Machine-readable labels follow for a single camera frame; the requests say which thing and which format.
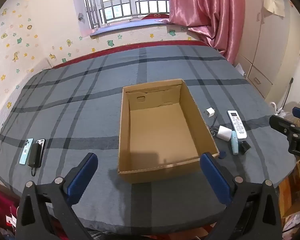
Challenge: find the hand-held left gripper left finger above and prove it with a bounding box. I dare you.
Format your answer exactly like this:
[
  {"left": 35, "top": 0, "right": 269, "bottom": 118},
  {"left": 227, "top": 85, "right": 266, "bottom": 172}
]
[{"left": 15, "top": 152, "right": 100, "bottom": 240}]

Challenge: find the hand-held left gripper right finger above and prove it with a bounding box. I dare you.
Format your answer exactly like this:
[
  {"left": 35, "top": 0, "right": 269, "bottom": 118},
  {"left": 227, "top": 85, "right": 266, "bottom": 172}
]
[{"left": 199, "top": 152, "right": 283, "bottom": 240}]

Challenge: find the light blue bottle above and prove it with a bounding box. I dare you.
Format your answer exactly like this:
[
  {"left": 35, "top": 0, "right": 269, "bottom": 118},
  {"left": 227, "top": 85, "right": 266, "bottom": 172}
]
[{"left": 230, "top": 131, "right": 240, "bottom": 155}]

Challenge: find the small black object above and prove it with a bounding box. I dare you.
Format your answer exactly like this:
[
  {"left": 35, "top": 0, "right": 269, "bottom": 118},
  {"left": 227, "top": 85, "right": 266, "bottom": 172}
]
[{"left": 240, "top": 141, "right": 251, "bottom": 155}]

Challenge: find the white remote control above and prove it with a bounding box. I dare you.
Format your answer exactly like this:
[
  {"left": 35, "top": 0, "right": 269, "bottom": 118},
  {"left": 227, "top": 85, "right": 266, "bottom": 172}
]
[{"left": 227, "top": 110, "right": 247, "bottom": 139}]

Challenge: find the bunch of keys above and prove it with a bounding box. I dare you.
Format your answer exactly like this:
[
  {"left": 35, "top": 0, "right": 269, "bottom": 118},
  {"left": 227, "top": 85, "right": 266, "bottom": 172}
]
[{"left": 208, "top": 116, "right": 219, "bottom": 137}]

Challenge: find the brown cardboard box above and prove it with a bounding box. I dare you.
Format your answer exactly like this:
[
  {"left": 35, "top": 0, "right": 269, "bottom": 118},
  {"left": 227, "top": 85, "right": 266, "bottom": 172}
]
[{"left": 117, "top": 79, "right": 220, "bottom": 184}]

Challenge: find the white plastic bag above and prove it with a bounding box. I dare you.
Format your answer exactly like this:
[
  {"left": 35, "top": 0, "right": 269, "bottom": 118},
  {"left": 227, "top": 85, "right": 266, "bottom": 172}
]
[{"left": 269, "top": 101, "right": 286, "bottom": 116}]

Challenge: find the large white charger plug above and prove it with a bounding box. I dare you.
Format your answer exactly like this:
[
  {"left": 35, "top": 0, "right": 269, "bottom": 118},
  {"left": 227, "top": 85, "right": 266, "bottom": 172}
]
[{"left": 216, "top": 125, "right": 232, "bottom": 140}]

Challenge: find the silver phone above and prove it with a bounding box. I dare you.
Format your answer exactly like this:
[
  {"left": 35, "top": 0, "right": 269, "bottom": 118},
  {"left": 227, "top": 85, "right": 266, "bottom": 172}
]
[{"left": 36, "top": 138, "right": 46, "bottom": 155}]

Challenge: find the light blue phone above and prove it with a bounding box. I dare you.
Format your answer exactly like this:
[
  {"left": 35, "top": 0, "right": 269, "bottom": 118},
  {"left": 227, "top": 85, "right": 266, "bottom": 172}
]
[{"left": 19, "top": 138, "right": 34, "bottom": 165}]

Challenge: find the grey plaid blanket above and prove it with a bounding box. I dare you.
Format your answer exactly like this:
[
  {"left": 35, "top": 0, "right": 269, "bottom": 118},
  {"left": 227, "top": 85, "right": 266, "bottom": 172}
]
[{"left": 0, "top": 40, "right": 298, "bottom": 235}]

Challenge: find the beige wardrobe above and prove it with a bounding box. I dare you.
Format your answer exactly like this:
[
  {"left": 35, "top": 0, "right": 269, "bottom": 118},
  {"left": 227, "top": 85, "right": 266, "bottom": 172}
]
[{"left": 234, "top": 0, "right": 300, "bottom": 99}]

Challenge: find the red patterned cloth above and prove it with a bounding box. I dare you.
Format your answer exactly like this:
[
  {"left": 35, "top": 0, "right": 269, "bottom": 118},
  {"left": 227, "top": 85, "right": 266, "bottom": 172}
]
[{"left": 0, "top": 185, "right": 24, "bottom": 240}]

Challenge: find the paper sheet on wardrobe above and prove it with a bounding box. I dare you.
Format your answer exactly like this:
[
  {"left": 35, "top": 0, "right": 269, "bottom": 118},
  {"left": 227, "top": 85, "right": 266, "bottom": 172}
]
[{"left": 261, "top": 0, "right": 285, "bottom": 17}]

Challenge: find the pink satin curtain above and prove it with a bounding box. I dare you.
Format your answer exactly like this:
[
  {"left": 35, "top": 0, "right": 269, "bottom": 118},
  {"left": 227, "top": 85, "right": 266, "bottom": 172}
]
[{"left": 166, "top": 0, "right": 245, "bottom": 63}]

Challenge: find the window sill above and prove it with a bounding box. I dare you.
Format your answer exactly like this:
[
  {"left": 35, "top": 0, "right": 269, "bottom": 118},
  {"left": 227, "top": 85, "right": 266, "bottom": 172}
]
[{"left": 90, "top": 17, "right": 190, "bottom": 39}]

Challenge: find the red cushion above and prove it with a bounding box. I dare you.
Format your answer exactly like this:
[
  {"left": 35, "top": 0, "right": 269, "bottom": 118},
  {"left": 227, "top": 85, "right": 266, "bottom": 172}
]
[{"left": 141, "top": 13, "right": 170, "bottom": 20}]

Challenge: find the grey metal window railing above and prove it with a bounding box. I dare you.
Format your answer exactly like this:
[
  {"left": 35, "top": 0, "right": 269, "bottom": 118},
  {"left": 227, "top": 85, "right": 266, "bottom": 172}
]
[{"left": 75, "top": 0, "right": 170, "bottom": 29}]

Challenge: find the black power bank with cable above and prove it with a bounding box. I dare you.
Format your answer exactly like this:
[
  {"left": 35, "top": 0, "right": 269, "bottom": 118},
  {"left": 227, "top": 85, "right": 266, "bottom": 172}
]
[{"left": 27, "top": 143, "right": 44, "bottom": 177}]

